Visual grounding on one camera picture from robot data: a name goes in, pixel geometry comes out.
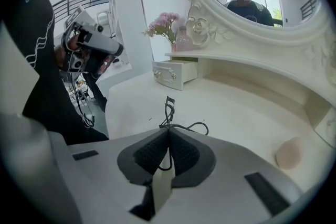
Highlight white ornate dressing table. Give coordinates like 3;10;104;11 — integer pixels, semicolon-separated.
106;44;336;192

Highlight small white drawer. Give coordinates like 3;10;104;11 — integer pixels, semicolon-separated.
152;59;199;91

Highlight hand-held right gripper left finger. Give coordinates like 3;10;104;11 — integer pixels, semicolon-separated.
48;128;170;224

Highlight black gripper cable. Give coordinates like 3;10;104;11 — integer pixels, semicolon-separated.
69;72;95;129

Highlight pink artificial flowers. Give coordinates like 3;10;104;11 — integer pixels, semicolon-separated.
143;12;181;45

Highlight black eyelash curler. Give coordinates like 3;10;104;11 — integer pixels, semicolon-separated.
158;96;209;172

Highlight beige makeup sponge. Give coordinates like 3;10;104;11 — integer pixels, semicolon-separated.
275;136;305;170

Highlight pink glass bottle vase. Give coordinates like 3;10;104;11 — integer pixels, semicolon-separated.
175;26;195;52

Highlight oval mirror cream carved frame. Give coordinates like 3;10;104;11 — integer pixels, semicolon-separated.
181;0;336;87

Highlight person's black printed t-shirt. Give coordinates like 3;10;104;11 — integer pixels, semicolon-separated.
5;0;110;145

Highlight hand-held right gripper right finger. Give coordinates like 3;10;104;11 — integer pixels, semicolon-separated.
157;128;302;224

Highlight person's left hand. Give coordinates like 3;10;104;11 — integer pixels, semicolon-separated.
54;35;80;69

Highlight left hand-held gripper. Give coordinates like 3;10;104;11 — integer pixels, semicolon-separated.
60;5;124;74

